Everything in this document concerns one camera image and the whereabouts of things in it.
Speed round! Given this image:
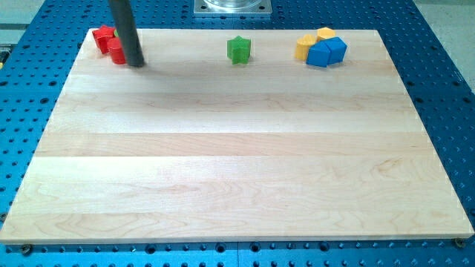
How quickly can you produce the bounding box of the black cylindrical robot arm rod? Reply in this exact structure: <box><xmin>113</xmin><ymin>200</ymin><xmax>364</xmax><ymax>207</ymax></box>
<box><xmin>108</xmin><ymin>0</ymin><xmax>145</xmax><ymax>67</ymax></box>

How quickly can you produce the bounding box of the green star block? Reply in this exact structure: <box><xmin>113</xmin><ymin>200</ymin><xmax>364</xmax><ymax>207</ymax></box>
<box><xmin>226</xmin><ymin>36</ymin><xmax>252</xmax><ymax>65</ymax></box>

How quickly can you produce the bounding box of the light wooden board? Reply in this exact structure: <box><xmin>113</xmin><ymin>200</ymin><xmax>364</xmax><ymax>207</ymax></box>
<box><xmin>1</xmin><ymin>29</ymin><xmax>474</xmax><ymax>245</ymax></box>

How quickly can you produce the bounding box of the yellow heart block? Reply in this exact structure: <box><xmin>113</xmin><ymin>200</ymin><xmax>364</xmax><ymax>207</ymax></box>
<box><xmin>294</xmin><ymin>34</ymin><xmax>317</xmax><ymax>61</ymax></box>

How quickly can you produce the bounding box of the blue pentagon block front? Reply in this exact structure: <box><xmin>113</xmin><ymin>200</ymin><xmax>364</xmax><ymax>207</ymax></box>
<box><xmin>306</xmin><ymin>41</ymin><xmax>331</xmax><ymax>67</ymax></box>

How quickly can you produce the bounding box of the blue block rear right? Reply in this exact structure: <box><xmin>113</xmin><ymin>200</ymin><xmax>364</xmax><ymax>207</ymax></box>
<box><xmin>324</xmin><ymin>36</ymin><xmax>347</xmax><ymax>65</ymax></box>

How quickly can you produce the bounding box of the yellow hexagon block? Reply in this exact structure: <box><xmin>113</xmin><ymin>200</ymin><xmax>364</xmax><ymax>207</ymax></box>
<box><xmin>316</xmin><ymin>27</ymin><xmax>336</xmax><ymax>42</ymax></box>

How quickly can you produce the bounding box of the red cylinder block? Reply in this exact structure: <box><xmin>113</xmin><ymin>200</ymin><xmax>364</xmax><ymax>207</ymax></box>
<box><xmin>107</xmin><ymin>37</ymin><xmax>126</xmax><ymax>65</ymax></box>

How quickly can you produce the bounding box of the left board corner screw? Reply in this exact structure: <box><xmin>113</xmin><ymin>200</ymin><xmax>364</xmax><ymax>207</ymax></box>
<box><xmin>19</xmin><ymin>244</ymin><xmax>33</xmax><ymax>256</ymax></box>

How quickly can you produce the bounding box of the board corner screw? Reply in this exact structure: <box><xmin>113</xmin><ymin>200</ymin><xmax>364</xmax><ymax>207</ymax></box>
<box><xmin>19</xmin><ymin>244</ymin><xmax>33</xmax><ymax>256</ymax></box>
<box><xmin>453</xmin><ymin>238</ymin><xmax>466</xmax><ymax>248</ymax></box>

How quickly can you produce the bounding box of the right board corner screw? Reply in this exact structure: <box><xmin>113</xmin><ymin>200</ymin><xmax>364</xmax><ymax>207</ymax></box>
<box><xmin>453</xmin><ymin>238</ymin><xmax>466</xmax><ymax>248</ymax></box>

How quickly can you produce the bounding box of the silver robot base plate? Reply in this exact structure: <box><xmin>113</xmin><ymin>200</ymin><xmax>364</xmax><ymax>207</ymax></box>
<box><xmin>194</xmin><ymin>0</ymin><xmax>272</xmax><ymax>16</ymax></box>

